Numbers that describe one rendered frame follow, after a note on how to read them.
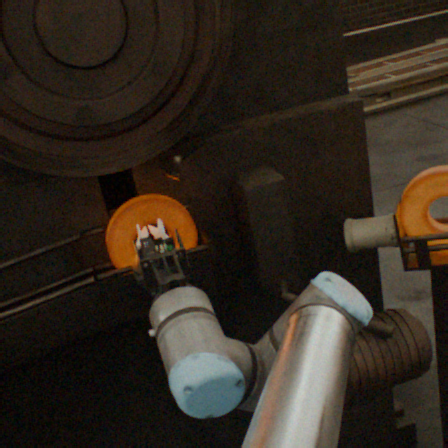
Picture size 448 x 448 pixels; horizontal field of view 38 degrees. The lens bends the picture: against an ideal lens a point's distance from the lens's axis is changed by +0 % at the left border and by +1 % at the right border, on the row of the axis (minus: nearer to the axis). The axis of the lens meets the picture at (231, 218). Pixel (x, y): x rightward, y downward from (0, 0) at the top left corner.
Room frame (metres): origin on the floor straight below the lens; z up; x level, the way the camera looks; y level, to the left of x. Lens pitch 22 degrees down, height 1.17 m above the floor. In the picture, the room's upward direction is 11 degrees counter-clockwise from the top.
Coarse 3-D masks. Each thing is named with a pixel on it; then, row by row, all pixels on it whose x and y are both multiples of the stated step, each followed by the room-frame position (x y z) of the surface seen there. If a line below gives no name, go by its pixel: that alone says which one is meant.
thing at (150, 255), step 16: (144, 240) 0.92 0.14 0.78; (160, 240) 0.92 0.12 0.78; (176, 240) 0.94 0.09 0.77; (144, 256) 0.90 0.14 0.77; (160, 256) 0.88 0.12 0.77; (176, 256) 0.90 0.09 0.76; (144, 272) 0.88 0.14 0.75; (160, 272) 0.88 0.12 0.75; (176, 272) 0.87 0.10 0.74; (144, 288) 0.91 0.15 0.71; (160, 288) 0.84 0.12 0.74
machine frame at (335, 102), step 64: (256, 0) 1.21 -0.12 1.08; (320, 0) 1.23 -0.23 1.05; (256, 64) 1.20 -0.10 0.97; (320, 64) 1.23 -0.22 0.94; (192, 128) 1.17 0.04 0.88; (256, 128) 1.14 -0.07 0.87; (320, 128) 1.17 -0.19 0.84; (0, 192) 1.05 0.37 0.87; (64, 192) 1.07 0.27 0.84; (192, 192) 1.11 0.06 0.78; (320, 192) 1.17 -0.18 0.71; (0, 256) 1.04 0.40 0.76; (320, 256) 1.16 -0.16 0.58; (256, 320) 1.13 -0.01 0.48; (0, 384) 1.02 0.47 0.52; (64, 384) 1.05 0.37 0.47; (128, 384) 1.07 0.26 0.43
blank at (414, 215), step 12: (432, 168) 1.01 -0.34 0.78; (444, 168) 0.99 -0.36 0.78; (420, 180) 0.99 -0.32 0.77; (432, 180) 0.98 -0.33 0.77; (444, 180) 0.98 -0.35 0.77; (408, 192) 1.00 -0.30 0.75; (420, 192) 0.99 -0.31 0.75; (432, 192) 0.98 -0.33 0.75; (444, 192) 0.98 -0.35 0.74; (408, 204) 1.00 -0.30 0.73; (420, 204) 0.99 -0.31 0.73; (408, 216) 1.00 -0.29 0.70; (420, 216) 0.99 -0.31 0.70; (408, 228) 1.00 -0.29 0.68; (420, 228) 0.99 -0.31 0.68; (432, 228) 0.99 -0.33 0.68; (444, 228) 0.99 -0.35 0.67; (444, 240) 0.98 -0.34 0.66; (444, 252) 0.98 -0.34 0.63
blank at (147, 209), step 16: (128, 208) 1.02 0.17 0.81; (144, 208) 1.02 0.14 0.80; (160, 208) 1.03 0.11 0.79; (176, 208) 1.03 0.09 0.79; (112, 224) 1.01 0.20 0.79; (128, 224) 1.01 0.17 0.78; (144, 224) 1.02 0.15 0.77; (176, 224) 1.03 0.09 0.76; (192, 224) 1.04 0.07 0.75; (112, 240) 1.01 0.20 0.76; (128, 240) 1.01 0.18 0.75; (192, 240) 1.03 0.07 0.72; (112, 256) 1.01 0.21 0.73; (128, 256) 1.01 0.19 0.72
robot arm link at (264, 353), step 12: (264, 336) 0.78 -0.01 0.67; (252, 348) 0.76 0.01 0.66; (264, 348) 0.76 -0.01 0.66; (252, 360) 0.74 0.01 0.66; (264, 360) 0.75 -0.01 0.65; (252, 372) 0.72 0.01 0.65; (264, 372) 0.73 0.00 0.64; (252, 384) 0.72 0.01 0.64; (264, 384) 0.73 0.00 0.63; (252, 396) 0.72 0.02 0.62; (240, 408) 0.73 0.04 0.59; (252, 408) 0.73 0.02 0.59
